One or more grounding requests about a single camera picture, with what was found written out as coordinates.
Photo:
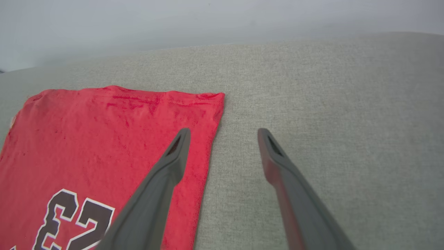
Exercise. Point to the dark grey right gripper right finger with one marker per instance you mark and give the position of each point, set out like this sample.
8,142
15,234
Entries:
305,211

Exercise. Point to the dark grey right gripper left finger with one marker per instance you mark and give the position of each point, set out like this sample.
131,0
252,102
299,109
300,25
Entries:
149,205

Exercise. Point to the red sports jersey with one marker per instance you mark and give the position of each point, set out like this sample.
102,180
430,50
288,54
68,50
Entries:
93,146

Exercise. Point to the grey-beige fabric sofa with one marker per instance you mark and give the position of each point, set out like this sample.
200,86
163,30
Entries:
312,97

